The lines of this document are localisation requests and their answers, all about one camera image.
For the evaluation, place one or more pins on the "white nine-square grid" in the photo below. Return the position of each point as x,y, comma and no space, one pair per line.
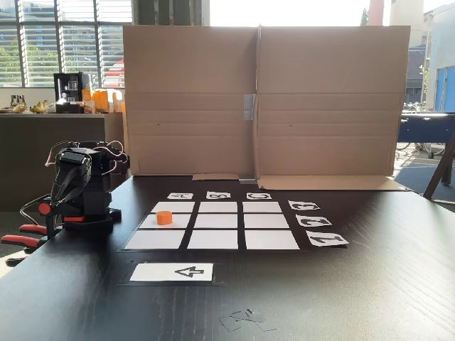
217,220

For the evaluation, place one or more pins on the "paper label letter A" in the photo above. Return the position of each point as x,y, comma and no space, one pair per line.
180,196

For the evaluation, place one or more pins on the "orange carton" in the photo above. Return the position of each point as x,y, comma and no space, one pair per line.
100,99
88,101

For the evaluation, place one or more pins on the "bunch of bananas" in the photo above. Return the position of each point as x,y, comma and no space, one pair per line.
38,107

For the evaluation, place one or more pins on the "paper label letter B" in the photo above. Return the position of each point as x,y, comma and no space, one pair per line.
218,195

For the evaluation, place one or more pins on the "grey tape strip on table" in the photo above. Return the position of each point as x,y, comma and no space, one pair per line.
247,181

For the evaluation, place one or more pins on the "black coffee machine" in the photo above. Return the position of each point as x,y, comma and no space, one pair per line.
69,87

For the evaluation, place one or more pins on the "glass bottles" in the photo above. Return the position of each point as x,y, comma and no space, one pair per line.
17,100

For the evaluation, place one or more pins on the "paper label number 2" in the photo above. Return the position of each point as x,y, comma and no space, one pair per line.
313,221

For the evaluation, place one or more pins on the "brown cardboard screen large flap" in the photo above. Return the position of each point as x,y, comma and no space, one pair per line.
330,89

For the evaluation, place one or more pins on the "round orange token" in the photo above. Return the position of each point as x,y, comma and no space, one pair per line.
164,218

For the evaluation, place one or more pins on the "red black bar clamp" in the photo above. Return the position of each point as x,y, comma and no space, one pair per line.
44,209

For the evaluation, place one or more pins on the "white arrow paper sheet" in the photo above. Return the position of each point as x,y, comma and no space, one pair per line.
156,272

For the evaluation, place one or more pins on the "paper label number 3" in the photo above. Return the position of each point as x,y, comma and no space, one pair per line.
304,205

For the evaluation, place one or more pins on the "dark kitchen counter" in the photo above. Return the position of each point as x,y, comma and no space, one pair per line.
35,160

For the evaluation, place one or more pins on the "paper label number 1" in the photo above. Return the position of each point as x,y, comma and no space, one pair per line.
327,238

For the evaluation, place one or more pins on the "grey tape strip on cardboard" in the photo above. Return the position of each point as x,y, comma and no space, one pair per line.
249,106

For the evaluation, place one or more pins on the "wooden stand leg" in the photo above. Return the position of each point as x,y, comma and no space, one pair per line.
440,167

